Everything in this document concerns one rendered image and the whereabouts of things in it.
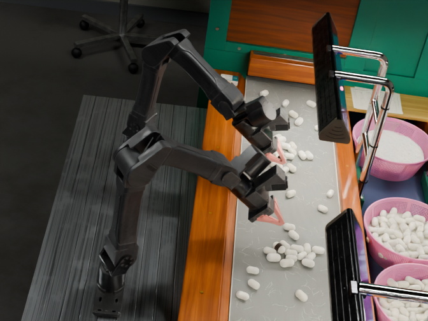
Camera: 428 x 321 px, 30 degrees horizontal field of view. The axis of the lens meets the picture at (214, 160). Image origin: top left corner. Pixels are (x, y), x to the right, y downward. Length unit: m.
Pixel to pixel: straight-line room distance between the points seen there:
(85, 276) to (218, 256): 0.35
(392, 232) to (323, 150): 0.40
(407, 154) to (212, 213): 0.78
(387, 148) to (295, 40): 0.49
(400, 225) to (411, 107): 0.62
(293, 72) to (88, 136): 0.73
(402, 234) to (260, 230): 0.41
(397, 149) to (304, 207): 0.49
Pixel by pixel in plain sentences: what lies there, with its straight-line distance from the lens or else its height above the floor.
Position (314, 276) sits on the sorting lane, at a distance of 2.10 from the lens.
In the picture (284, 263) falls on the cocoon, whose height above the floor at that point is 0.76.
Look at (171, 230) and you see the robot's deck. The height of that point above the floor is 0.67.
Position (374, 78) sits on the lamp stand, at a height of 1.12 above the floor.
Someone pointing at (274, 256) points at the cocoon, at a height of 0.76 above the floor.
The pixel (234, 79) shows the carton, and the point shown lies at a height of 0.78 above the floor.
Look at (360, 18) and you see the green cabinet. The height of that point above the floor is 1.03.
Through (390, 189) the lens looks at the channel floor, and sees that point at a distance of 2.59.
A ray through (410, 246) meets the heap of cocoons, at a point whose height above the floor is 0.74.
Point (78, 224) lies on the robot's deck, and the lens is 2.26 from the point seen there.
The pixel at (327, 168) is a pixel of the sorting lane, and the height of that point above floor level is 0.74.
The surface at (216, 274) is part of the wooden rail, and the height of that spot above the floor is 0.76.
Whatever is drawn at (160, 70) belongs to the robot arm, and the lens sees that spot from 2.32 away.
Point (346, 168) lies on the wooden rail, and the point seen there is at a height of 0.77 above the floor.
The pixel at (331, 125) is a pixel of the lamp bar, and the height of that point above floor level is 1.09.
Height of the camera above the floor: 2.16
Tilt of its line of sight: 36 degrees down
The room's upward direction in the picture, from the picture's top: 9 degrees clockwise
